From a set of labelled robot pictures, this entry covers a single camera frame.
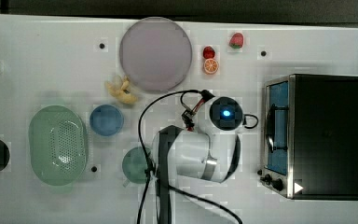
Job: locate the large plush strawberry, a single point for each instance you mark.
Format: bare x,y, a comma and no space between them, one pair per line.
236,41

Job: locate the plush orange slice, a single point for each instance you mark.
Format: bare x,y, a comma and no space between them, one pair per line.
210,66

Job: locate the green cup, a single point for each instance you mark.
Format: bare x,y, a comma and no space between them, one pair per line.
134,165

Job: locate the black toaster oven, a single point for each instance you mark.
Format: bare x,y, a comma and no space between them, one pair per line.
310,137

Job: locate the green oval strainer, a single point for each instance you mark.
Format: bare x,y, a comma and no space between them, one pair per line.
58,145

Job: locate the plush peeled banana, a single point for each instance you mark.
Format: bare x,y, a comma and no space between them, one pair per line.
119,88

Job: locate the large grey round plate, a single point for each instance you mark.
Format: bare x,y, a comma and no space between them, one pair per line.
156,54

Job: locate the small plush strawberry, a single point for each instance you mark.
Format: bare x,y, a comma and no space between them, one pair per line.
208,52

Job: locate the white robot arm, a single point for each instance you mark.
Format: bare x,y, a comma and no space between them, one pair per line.
211,152

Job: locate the blue bowl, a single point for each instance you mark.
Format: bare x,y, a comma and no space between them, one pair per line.
106,120

